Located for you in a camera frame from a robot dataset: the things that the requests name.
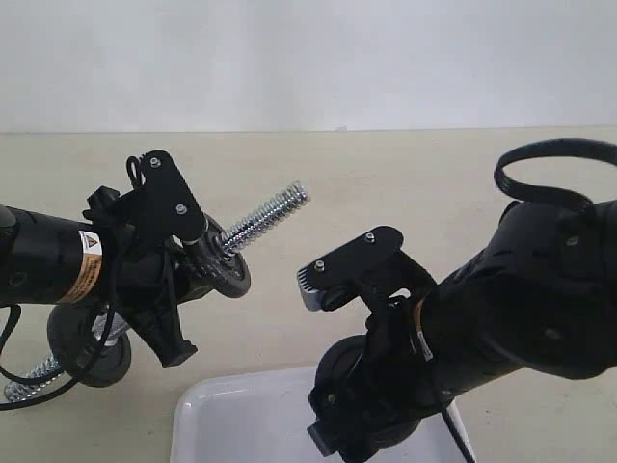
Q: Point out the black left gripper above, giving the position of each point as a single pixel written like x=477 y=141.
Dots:
x=143 y=282

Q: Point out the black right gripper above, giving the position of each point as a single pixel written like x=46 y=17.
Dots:
x=385 y=337

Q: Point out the black weight plate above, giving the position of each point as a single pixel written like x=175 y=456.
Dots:
x=73 y=344
x=337 y=362
x=229 y=275

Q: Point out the chrome threaded dumbbell bar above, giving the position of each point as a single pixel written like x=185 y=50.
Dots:
x=47 y=380

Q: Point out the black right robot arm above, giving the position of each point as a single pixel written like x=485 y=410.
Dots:
x=540 y=295

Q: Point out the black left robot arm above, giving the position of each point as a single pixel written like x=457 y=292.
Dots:
x=41 y=264

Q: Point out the white plastic tray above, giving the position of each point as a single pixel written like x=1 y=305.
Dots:
x=252 y=417

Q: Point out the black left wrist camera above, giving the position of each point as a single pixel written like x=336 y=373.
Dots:
x=166 y=193

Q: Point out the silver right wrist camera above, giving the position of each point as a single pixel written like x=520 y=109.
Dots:
x=333 y=280

